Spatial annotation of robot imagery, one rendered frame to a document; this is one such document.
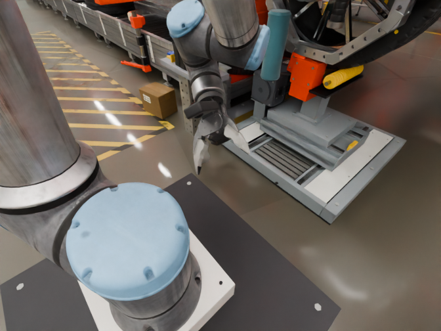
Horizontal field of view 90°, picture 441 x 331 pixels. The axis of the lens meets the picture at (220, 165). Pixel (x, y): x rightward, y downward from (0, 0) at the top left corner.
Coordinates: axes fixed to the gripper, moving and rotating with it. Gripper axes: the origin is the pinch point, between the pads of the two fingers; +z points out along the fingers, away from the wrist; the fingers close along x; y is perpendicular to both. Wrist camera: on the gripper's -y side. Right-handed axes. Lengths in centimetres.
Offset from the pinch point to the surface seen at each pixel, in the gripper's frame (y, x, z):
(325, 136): 76, -22, -22
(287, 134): 77, -5, -30
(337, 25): 17, -36, -32
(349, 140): 94, -33, -20
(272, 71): 42, -13, -47
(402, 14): 32, -54, -35
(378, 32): 36, -49, -36
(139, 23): 57, 79, -169
